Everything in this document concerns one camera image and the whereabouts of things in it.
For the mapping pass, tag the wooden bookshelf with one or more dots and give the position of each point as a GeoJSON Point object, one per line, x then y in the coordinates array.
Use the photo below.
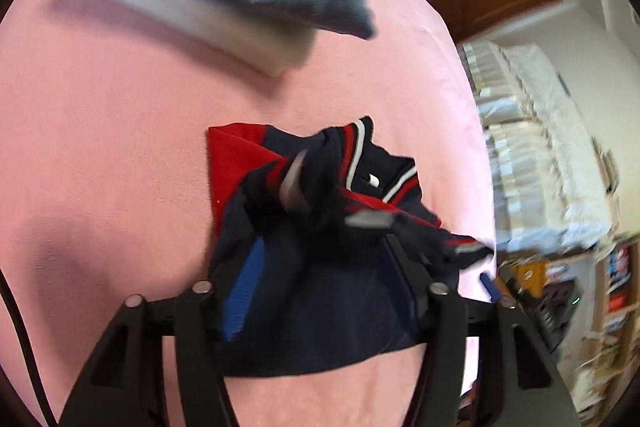
{"type": "Point", "coordinates": [599, 353]}

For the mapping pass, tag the navy red varsity jacket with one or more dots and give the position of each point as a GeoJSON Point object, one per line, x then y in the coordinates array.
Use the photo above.
{"type": "Point", "coordinates": [324, 248]}

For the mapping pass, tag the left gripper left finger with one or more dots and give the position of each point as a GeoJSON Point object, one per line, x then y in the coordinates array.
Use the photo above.
{"type": "Point", "coordinates": [122, 382]}

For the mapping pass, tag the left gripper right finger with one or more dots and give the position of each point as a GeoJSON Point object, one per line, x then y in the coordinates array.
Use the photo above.
{"type": "Point", "coordinates": [517, 383]}

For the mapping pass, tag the lace covered furniture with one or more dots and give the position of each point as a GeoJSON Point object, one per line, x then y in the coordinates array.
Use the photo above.
{"type": "Point", "coordinates": [549, 189]}

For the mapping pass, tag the pink bed blanket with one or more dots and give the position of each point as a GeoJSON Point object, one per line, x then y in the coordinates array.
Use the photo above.
{"type": "Point", "coordinates": [104, 183]}

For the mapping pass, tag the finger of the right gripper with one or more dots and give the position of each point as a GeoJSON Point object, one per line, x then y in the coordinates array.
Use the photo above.
{"type": "Point", "coordinates": [490, 287]}

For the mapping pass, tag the folded white garment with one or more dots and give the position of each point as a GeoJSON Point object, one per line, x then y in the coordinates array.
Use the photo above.
{"type": "Point", "coordinates": [270, 46]}

